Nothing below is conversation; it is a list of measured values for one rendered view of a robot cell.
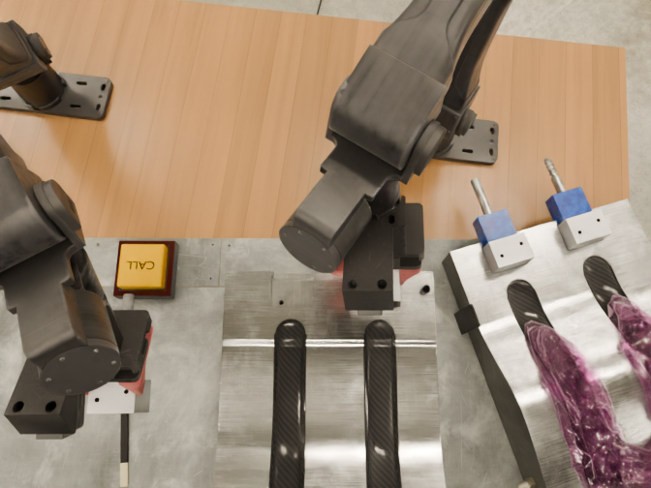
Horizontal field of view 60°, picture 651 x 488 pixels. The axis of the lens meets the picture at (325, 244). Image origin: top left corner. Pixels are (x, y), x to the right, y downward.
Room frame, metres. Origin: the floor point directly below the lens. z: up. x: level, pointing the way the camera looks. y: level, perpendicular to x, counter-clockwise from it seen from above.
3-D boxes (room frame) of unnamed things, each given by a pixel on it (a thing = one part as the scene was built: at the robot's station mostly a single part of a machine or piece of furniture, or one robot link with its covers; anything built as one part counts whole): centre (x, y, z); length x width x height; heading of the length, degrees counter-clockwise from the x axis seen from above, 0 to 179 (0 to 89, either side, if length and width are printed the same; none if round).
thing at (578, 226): (0.27, -0.33, 0.86); 0.13 x 0.05 x 0.05; 17
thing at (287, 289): (0.14, 0.04, 0.87); 0.05 x 0.05 x 0.04; 0
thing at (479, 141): (0.40, -0.16, 0.84); 0.20 x 0.07 x 0.08; 83
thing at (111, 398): (0.06, 0.23, 0.93); 0.13 x 0.05 x 0.05; 1
